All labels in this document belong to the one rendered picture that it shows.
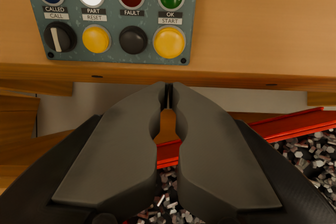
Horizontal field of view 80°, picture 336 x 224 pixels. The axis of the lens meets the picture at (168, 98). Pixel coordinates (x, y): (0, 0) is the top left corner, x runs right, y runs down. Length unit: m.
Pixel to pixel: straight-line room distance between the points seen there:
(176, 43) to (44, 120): 1.16
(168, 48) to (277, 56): 0.13
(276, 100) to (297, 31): 1.02
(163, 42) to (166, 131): 0.17
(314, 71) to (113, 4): 0.22
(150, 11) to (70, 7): 0.07
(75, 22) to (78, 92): 1.02
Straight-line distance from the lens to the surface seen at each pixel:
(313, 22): 0.30
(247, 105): 1.21
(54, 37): 0.22
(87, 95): 1.20
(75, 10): 0.22
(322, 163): 0.31
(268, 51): 0.26
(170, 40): 0.19
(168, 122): 0.32
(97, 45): 0.21
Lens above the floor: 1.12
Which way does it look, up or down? 87 degrees down
